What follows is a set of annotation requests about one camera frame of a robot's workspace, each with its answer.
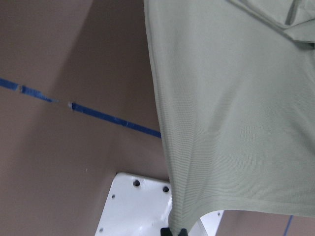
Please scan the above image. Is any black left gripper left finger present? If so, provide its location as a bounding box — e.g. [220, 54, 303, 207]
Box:
[160, 228, 172, 236]

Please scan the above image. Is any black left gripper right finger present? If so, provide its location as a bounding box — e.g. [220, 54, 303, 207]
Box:
[179, 228, 188, 236]

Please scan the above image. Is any olive green long-sleeve shirt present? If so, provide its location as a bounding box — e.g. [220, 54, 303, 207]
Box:
[144, 0, 315, 236]

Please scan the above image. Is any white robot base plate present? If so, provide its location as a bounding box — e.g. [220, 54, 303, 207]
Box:
[95, 172, 173, 236]

